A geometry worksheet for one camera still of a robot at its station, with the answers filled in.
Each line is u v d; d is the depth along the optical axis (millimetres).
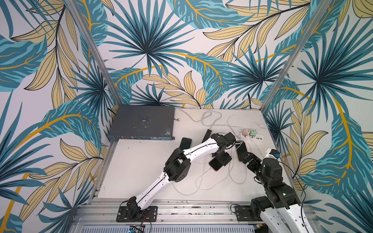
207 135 992
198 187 832
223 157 833
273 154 641
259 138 1005
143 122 1061
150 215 733
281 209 501
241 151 957
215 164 878
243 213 732
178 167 587
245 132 1028
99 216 748
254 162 663
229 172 882
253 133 984
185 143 973
